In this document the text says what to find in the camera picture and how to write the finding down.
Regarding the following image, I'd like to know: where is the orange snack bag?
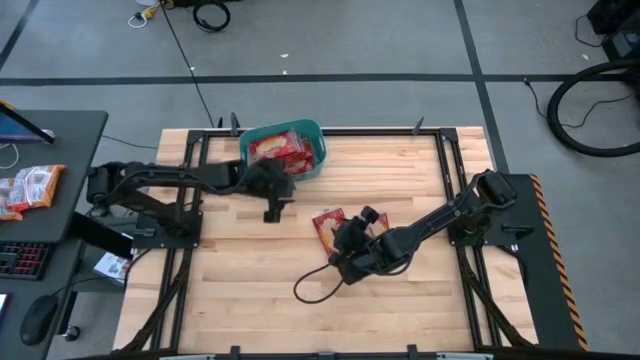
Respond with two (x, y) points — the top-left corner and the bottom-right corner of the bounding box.
(6, 164), (67, 213)
(0, 177), (24, 222)

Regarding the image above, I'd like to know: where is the black desk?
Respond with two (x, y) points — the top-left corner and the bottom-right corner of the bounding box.
(0, 109), (109, 360)

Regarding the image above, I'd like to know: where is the thick black hose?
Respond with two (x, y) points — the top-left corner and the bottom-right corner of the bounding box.
(546, 58), (640, 159)

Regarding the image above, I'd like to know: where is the black controller box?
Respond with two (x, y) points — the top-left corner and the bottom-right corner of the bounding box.
(68, 212), (135, 260)

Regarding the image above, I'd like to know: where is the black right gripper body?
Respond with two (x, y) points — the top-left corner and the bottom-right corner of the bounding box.
(328, 205), (382, 267)

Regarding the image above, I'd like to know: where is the white printed booklet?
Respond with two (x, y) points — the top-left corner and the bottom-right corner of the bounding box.
(92, 251), (133, 287)

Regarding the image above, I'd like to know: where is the teal plastic basket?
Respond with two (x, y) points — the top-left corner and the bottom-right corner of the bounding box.
(238, 118), (328, 182)

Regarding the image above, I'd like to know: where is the black metal table frame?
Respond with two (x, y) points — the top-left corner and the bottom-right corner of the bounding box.
(113, 113), (539, 360)

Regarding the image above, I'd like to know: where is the black platform with hazard stripe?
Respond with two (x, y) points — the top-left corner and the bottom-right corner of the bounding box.
(492, 173), (590, 352)

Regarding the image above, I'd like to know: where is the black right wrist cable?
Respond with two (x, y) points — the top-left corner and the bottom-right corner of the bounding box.
(292, 263), (347, 305)

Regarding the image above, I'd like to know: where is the black computer mouse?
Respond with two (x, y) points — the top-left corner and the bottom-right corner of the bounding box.
(18, 293), (59, 347)

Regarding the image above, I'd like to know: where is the white yellow power cable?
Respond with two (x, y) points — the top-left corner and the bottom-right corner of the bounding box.
(127, 0), (164, 29)

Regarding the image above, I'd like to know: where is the black keyboard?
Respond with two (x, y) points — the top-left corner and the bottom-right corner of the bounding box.
(0, 240), (54, 281)

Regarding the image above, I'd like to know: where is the coiled black cable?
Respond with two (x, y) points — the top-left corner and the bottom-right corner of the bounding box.
(192, 0), (233, 34)

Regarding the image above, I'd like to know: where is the long black floor cable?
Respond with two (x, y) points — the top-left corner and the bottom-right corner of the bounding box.
(158, 0), (217, 129)

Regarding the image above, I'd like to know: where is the computer monitor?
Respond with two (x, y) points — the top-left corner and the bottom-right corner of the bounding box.
(0, 101), (56, 146)

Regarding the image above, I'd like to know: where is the black equipment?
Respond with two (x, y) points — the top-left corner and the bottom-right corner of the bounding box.
(585, 0), (640, 62)

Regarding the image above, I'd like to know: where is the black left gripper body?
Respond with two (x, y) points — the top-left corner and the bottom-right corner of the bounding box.
(244, 159), (297, 224)

